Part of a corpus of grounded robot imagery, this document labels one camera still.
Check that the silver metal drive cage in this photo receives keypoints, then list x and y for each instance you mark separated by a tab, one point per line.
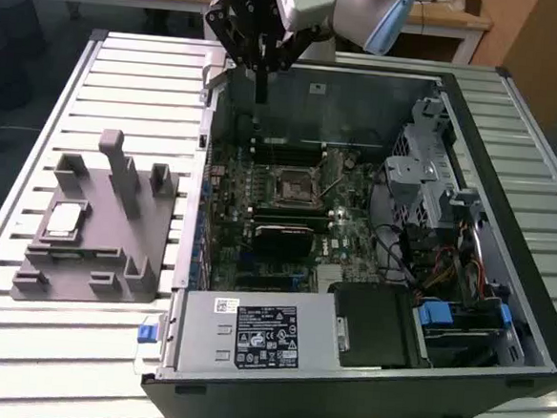
405	179

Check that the green motherboard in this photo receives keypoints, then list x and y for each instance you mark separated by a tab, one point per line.
355	209

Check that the black graphics card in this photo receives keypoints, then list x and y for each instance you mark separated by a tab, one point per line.
281	243

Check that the grey parts rack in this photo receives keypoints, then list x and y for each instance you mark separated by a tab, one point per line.
100	235

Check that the silver power supply unit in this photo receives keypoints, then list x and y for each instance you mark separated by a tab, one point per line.
193	337

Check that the black rating label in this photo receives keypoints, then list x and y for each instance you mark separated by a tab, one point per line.
267	337

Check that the black PC case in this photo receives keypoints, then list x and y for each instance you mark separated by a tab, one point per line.
293	411

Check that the black plastic shroud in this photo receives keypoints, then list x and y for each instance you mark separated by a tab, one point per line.
375	326

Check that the CPU socket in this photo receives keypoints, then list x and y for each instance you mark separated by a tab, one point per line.
295	185

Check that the black RAM slot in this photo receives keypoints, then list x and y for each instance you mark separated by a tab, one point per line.
292	221
293	209
292	144
291	227
292	215
292	150
292	156

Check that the black expansion slot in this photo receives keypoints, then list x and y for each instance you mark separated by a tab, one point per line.
264	281

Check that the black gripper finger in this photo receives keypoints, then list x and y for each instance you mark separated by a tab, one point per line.
231	36
297	47

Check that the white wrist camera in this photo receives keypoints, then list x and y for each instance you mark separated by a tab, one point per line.
307	7

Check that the grey plastic bracket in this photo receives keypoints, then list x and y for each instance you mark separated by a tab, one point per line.
460	202

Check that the white barcode label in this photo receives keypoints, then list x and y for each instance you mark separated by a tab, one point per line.
226	306

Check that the silver chipset heatsink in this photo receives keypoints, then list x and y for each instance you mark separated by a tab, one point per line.
332	277

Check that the small brown box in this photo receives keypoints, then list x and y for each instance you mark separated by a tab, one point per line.
473	5

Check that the silver CPU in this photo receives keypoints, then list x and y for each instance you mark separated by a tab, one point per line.
63	218

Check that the green RAM stick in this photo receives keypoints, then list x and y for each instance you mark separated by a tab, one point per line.
74	252

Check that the dark waste bin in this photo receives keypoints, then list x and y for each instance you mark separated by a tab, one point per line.
12	56

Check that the blue case latch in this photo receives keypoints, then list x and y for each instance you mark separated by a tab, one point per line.
148	334

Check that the hard disk in blue carrier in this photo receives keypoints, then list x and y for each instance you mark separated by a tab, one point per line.
436	315

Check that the wooden cabinet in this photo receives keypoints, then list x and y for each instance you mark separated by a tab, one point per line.
547	55

